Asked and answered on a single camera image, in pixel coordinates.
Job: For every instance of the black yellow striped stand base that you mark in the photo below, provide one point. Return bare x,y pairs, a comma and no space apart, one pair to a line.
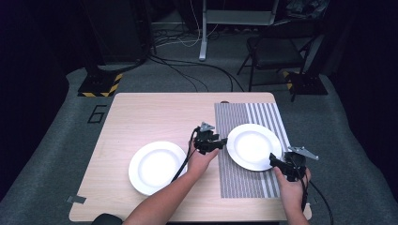
308,83
100,85

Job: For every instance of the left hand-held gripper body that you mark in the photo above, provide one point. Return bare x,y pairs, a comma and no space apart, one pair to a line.
205,140

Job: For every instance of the person's left hand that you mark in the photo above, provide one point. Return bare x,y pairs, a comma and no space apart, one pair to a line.
200,164

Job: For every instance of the white panel on stand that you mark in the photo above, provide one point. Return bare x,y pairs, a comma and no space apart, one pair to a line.
239,17

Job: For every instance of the white round plate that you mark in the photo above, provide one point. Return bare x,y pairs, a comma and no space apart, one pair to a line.
156,168
253,146

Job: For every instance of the grey white striped placemat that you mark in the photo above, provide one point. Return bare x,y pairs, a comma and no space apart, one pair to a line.
237,184

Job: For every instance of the person's right hand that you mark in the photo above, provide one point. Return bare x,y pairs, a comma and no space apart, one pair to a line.
291,193

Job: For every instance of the black cabinet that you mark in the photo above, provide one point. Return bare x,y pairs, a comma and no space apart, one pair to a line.
119,31

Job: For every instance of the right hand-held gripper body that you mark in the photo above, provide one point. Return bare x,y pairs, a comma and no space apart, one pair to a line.
295,165

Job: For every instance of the grey tape strip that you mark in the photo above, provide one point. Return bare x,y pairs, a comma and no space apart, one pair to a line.
76,199

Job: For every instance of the black folding chair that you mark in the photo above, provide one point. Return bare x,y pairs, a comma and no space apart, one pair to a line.
275,53

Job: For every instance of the white metal stand post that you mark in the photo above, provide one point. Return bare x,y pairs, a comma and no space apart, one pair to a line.
203,37

